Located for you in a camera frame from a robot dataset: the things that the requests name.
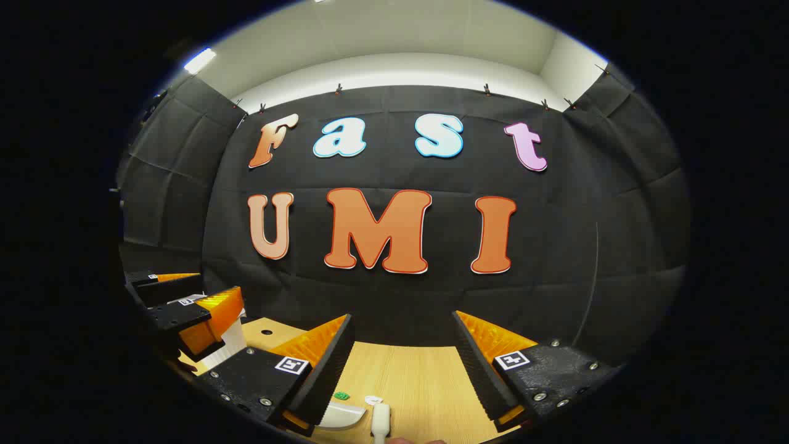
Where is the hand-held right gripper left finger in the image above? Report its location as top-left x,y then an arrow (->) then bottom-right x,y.
196,313 -> 356,436

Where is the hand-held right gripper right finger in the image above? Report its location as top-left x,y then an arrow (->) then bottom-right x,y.
453,310 -> 621,433

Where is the white plastic dustpan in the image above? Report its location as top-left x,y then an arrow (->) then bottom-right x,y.
318,401 -> 367,431

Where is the white ribbed garbage bin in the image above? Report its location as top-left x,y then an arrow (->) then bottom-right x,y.
196,308 -> 248,374

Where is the small white broom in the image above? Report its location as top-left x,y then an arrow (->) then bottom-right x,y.
371,403 -> 391,444

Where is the wooden desktop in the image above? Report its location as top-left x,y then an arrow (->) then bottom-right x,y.
179,318 -> 531,444

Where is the ceiling light panel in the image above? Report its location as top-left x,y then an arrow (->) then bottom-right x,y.
184,48 -> 218,76

